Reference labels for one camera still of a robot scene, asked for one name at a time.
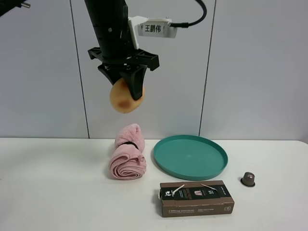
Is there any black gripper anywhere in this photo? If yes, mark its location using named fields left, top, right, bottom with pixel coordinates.
left=88, top=47, right=160, bottom=100

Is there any yellow spotted potato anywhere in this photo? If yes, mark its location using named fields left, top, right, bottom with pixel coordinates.
left=109, top=78, right=144, bottom=114

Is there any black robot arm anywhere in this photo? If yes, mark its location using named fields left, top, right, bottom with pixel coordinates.
left=85, top=0, right=159, bottom=101

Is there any rolled pink towel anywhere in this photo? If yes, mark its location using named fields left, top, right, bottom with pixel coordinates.
left=108, top=124, right=147, bottom=180

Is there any teal round plate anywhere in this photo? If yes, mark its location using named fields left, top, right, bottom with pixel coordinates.
left=153, top=135, right=229, bottom=181

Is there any brown coffee capsule box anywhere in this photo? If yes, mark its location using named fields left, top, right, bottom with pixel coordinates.
left=158, top=180, right=235, bottom=218

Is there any brown coffee capsule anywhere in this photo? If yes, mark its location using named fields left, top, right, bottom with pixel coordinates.
left=240, top=172, right=256, bottom=188

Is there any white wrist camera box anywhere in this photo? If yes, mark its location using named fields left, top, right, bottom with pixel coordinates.
left=128, top=16, right=177, bottom=50

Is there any black camera cable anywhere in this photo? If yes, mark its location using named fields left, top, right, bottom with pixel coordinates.
left=169, top=0, right=207, bottom=28

